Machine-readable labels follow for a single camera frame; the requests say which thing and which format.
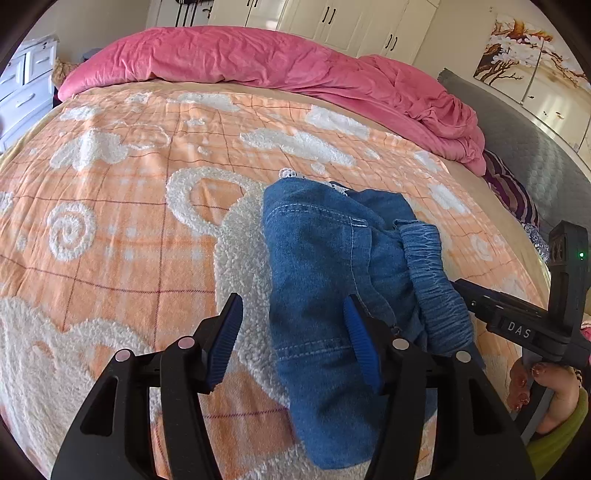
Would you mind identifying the tan fuzzy item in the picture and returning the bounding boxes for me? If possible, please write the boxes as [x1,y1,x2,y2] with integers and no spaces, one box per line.
[52,59,78,88]

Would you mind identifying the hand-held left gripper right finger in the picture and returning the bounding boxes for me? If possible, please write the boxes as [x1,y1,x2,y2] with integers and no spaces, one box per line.
[344,294,536,480]

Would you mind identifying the person's right forearm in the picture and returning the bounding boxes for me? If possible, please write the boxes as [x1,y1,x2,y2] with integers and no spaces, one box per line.
[526,387,591,468]

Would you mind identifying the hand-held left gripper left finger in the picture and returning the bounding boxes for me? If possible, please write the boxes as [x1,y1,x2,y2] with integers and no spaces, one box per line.
[51,292,244,480]

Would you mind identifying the white dresser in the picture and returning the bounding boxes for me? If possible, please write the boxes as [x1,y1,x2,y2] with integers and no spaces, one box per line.
[0,37,61,154]

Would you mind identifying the purple striped pillow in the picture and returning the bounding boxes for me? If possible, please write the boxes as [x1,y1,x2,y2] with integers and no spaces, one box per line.
[481,150,542,228]

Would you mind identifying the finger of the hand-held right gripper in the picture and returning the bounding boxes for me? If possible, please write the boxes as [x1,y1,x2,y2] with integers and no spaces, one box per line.
[454,279,497,320]

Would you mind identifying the blue patterned cloth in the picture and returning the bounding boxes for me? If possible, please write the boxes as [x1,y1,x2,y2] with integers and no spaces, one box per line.
[522,222,551,261]

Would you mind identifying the floral wall painting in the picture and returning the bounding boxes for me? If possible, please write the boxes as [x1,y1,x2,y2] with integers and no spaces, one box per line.
[473,13,591,154]

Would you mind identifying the blue denim pants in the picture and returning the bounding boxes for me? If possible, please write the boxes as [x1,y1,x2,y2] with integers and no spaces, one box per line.
[262,167,477,470]

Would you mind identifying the person's right hand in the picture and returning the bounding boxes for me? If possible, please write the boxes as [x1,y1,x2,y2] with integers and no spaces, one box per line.
[506,359,583,435]

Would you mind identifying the grey padded headboard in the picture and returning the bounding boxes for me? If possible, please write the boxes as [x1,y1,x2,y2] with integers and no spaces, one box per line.
[436,67,591,266]

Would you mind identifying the orange printed blanket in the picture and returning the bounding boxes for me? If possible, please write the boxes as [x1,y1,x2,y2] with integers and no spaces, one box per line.
[0,80,557,480]

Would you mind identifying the white wardrobe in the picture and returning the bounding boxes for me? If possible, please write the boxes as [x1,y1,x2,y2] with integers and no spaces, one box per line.
[147,0,445,71]

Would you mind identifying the pink duvet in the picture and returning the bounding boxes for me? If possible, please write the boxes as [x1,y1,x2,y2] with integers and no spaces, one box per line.
[56,25,487,177]

